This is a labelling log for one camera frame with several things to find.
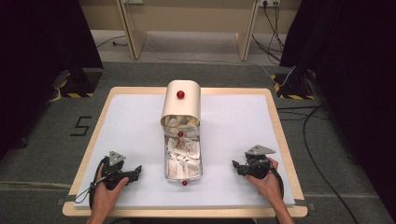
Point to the stand base with striped tape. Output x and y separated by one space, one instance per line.
294 85
81 82

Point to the light wooden desk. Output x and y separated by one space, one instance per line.
137 40

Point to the person's left hand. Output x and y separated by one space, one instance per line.
104 196

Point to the pile of white sachets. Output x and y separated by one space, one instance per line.
182 161

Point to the pile of crumpled packets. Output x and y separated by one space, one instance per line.
179 120

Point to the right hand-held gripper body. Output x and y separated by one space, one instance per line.
258 168

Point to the light wooden table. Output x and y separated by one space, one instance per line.
186 213

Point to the black curtain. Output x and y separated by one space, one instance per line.
358 62
37 46

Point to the white wall socket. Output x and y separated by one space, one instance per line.
269 2

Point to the short drawer with red knob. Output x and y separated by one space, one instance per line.
186 133

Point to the person's right hand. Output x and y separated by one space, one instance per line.
269 186

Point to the white table sheet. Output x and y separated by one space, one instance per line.
130 124

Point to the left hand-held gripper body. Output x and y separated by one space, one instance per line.
112 174

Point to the cream cabinet with red knob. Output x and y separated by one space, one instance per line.
180 105

